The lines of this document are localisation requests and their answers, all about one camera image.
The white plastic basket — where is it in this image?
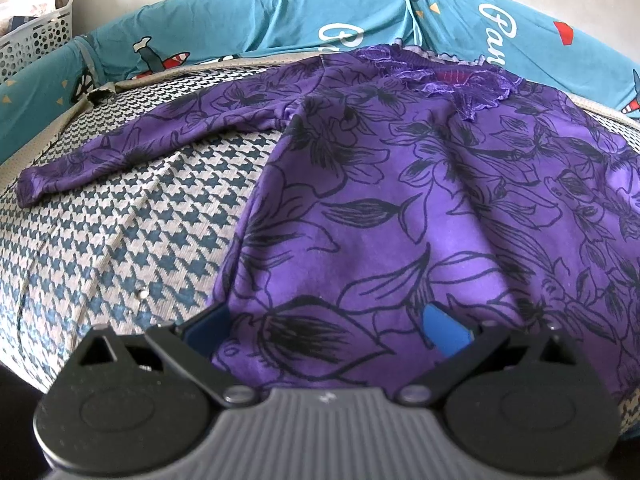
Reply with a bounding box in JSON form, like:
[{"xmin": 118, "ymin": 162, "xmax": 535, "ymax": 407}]
[{"xmin": 0, "ymin": 0, "xmax": 76, "ymax": 83}]

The blue printed bumper cushion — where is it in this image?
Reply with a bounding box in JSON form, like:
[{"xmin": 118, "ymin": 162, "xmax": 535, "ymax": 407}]
[
  {"xmin": 405, "ymin": 0, "xmax": 640, "ymax": 121},
  {"xmin": 75, "ymin": 0, "xmax": 426, "ymax": 78},
  {"xmin": 0, "ymin": 35, "xmax": 96, "ymax": 166}
]

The purple floral garment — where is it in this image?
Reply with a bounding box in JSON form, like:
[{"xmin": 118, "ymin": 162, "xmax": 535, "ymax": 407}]
[{"xmin": 15, "ymin": 45, "xmax": 640, "ymax": 401}]

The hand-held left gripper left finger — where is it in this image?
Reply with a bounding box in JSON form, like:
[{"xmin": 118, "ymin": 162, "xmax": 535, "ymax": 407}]
[{"xmin": 75, "ymin": 302, "xmax": 261, "ymax": 408}]

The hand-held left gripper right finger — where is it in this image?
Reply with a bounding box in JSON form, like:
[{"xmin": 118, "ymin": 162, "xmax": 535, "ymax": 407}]
[{"xmin": 395, "ymin": 305, "xmax": 586, "ymax": 406}]

